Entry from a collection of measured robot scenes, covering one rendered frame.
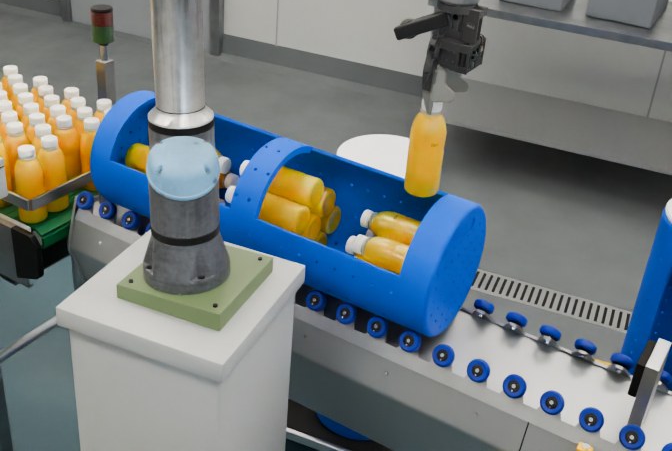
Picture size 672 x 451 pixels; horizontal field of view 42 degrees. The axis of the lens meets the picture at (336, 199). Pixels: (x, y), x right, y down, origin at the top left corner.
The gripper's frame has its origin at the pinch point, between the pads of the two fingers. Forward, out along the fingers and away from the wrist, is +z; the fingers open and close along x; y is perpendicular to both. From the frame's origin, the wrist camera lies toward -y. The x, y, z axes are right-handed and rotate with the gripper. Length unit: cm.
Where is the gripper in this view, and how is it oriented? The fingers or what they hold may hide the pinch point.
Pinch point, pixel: (432, 103)
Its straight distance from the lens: 165.6
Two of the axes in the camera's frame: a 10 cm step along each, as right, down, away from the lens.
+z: -0.8, 8.7, 4.9
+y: 8.5, 3.2, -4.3
